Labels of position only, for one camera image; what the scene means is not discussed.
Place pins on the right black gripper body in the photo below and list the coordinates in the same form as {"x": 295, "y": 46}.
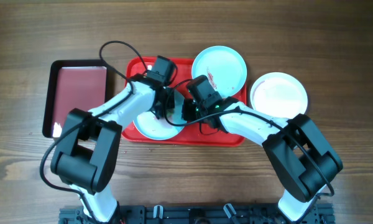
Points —
{"x": 192, "y": 110}

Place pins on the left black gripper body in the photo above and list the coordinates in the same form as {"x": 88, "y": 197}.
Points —
{"x": 161, "y": 107}

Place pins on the light blue plate front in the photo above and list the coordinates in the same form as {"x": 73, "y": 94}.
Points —
{"x": 159, "y": 129}

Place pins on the light blue plate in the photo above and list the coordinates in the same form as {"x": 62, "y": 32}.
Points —
{"x": 159, "y": 129}
{"x": 224, "y": 67}

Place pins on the light blue plate back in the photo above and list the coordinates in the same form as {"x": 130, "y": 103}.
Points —
{"x": 224, "y": 67}

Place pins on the white plate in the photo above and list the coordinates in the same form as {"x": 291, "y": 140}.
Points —
{"x": 279, "y": 94}

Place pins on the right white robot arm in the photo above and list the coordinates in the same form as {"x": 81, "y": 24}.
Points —
{"x": 302, "y": 158}

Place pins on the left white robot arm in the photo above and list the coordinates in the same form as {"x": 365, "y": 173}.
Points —
{"x": 85, "y": 154}

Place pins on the red plastic tray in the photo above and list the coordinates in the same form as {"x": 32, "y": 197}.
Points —
{"x": 189, "y": 135}

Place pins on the dark water tray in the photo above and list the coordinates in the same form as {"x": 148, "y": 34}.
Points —
{"x": 73, "y": 84}

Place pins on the black mounting rail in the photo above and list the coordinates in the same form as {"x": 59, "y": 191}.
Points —
{"x": 255, "y": 213}

